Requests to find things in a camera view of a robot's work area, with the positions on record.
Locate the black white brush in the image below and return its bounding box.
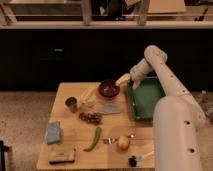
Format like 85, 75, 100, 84
128, 151, 154, 167

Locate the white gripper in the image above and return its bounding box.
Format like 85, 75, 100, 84
115, 59, 152, 89

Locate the wooden railing shelf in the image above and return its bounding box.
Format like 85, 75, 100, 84
0, 0, 213, 29

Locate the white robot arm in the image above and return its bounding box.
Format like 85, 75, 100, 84
116, 45, 206, 171

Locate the brown wooden block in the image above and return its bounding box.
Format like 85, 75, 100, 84
49, 148, 76, 164

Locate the green tray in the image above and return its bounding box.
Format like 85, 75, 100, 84
127, 77, 165, 122

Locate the metal fork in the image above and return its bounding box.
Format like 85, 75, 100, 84
103, 134, 135, 144

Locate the metal cup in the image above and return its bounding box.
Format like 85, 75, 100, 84
65, 97, 78, 113

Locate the yellow potato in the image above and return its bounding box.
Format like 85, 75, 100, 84
117, 136, 130, 150

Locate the dark red bowl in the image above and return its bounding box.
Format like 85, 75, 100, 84
98, 79, 120, 98

